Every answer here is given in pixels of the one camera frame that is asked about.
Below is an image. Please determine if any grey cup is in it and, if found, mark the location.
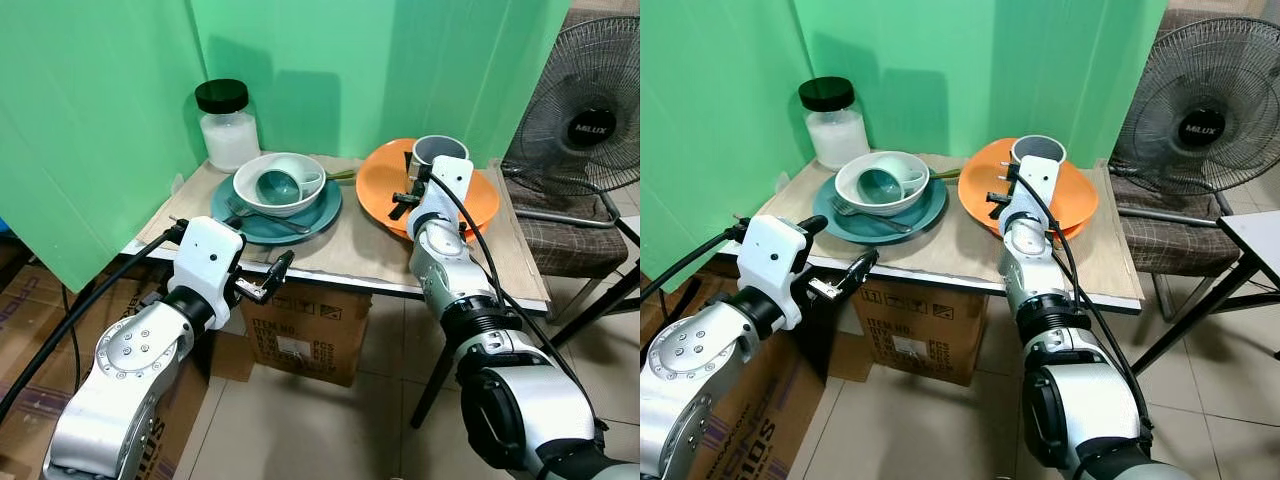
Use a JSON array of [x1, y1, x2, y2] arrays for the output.
[[1011, 133, 1068, 167], [411, 134, 470, 173]]

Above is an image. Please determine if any orange plate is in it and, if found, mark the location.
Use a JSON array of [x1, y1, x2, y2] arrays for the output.
[[355, 137, 501, 242], [957, 136, 1100, 242]]

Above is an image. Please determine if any metal fork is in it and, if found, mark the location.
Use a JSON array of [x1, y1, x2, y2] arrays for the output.
[[227, 199, 314, 237], [829, 196, 907, 223]]

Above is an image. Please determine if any white bowl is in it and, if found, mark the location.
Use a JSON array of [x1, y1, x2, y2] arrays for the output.
[[232, 152, 327, 219], [834, 150, 932, 218]]

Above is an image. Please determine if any small printed cardboard box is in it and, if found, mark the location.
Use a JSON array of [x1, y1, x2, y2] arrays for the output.
[[853, 278, 978, 388], [239, 283, 374, 389]]

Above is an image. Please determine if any teal plate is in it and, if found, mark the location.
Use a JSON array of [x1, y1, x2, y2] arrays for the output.
[[812, 168, 949, 247], [210, 168, 344, 247]]

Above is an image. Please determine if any teal cup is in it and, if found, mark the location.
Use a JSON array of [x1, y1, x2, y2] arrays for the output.
[[857, 167, 927, 207], [254, 167, 307, 207]]

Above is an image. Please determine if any glass jar with black lid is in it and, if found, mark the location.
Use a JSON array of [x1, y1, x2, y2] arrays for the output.
[[797, 76, 870, 170], [194, 78, 262, 172]]

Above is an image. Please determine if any green backdrop board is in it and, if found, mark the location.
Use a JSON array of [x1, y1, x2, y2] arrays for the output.
[[0, 0, 210, 294], [640, 0, 813, 294], [187, 0, 573, 169], [792, 0, 1169, 169]]

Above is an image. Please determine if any brown checked chair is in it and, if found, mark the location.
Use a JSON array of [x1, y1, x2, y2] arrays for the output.
[[1108, 8, 1263, 323], [503, 8, 641, 323]]

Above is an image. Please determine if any black slanted table leg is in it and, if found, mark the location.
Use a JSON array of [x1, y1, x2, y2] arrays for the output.
[[410, 338, 459, 431]]

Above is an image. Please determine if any black electric fan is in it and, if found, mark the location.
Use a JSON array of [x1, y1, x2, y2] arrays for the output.
[[499, 14, 641, 229], [1108, 14, 1280, 229]]

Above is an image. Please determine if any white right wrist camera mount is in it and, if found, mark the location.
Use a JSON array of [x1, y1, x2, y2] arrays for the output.
[[1004, 155, 1063, 237], [414, 155, 475, 237]]

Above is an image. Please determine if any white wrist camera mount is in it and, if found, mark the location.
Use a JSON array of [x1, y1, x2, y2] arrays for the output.
[[735, 214, 812, 331], [1004, 155, 1063, 237], [172, 216, 247, 331], [414, 155, 475, 237]]

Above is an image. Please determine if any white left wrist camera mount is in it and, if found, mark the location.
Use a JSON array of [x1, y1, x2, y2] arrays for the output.
[[735, 214, 812, 331], [172, 216, 247, 331]]

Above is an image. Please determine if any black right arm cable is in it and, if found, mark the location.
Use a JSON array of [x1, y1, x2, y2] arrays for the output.
[[426, 170, 605, 433], [1012, 163, 1153, 433]]

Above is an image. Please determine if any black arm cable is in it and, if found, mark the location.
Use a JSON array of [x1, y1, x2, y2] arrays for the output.
[[640, 224, 750, 303], [0, 220, 190, 423], [1012, 163, 1153, 433], [426, 170, 605, 433]]

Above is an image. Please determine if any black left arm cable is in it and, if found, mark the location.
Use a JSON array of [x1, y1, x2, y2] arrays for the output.
[[0, 220, 190, 423], [640, 224, 750, 303]]

